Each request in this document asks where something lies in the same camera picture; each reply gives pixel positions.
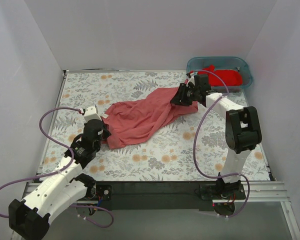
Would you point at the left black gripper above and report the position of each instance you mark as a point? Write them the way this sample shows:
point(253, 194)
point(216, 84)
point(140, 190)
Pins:
point(104, 132)

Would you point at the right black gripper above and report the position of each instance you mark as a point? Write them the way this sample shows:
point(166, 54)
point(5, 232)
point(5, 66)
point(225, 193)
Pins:
point(185, 92)

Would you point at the pink t shirt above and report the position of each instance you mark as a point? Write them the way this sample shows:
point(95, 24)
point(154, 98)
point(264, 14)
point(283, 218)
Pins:
point(135, 122)

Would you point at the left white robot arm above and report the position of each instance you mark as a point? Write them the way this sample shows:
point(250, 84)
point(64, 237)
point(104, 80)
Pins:
point(31, 217)

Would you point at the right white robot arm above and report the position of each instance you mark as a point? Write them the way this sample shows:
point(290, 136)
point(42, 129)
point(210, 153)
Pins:
point(242, 129)

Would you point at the teal plastic bin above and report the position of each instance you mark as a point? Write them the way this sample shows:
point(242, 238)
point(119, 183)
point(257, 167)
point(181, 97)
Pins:
point(222, 62)

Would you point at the red t shirt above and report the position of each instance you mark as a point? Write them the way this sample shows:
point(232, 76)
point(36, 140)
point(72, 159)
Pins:
point(230, 77)

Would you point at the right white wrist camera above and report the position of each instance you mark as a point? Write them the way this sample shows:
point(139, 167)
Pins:
point(190, 81)

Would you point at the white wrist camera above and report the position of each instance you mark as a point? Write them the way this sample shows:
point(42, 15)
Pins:
point(90, 113)
point(190, 81)

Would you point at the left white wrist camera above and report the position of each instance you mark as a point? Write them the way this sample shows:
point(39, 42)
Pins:
point(90, 113)

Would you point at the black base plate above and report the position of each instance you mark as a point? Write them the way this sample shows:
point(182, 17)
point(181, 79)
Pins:
point(161, 195)

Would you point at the aluminium frame rail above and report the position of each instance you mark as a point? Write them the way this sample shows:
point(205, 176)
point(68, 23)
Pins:
point(257, 191)

